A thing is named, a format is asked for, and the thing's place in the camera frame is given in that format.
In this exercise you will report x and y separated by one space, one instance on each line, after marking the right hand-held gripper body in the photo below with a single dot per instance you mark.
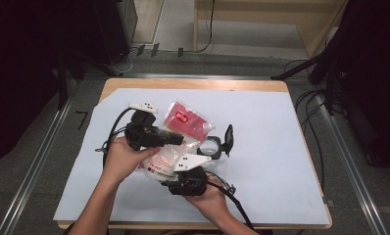
191 182

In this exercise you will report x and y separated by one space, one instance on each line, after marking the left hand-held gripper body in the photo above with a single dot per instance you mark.
144 135

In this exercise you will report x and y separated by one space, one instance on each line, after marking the red and white pouch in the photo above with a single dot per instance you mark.
186 122

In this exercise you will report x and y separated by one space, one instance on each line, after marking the person's right hand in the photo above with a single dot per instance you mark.
214 202

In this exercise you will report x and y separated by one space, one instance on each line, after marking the person's left hand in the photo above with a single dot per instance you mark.
121 161

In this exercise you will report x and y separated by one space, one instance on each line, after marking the white table sheet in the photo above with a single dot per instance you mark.
265 189

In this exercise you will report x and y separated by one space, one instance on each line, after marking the black stand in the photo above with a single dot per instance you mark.
62 81

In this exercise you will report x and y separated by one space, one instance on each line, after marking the dark cabinet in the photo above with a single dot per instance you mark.
114 29

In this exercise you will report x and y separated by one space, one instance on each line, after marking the black tripod leg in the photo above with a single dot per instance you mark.
297 68

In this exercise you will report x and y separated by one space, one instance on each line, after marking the metal floor rail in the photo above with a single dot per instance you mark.
353 169
36 163

